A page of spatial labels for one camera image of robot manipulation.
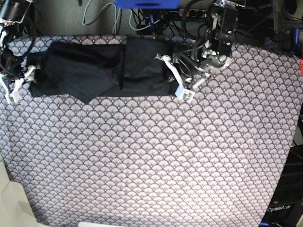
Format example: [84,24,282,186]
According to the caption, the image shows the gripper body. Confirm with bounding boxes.
[172,44,232,75]
[0,48,27,79]

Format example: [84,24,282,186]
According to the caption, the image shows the black T-shirt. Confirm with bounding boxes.
[27,37,178,104]

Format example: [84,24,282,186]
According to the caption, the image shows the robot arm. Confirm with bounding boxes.
[0,0,37,80]
[172,0,238,77]

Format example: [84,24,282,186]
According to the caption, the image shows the black power strip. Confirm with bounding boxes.
[186,9,206,20]

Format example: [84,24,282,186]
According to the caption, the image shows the blue clamp right edge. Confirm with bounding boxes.
[291,28,300,54]

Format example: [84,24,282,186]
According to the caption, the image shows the patterned fan-print tablecloth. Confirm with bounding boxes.
[0,44,303,227]

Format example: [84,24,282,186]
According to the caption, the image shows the beige plastic bin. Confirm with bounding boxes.
[0,160,39,227]

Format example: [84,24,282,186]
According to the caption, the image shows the black OpenArm box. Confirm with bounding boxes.
[260,145,303,227]

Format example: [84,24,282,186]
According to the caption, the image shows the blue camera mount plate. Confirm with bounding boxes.
[115,0,180,9]

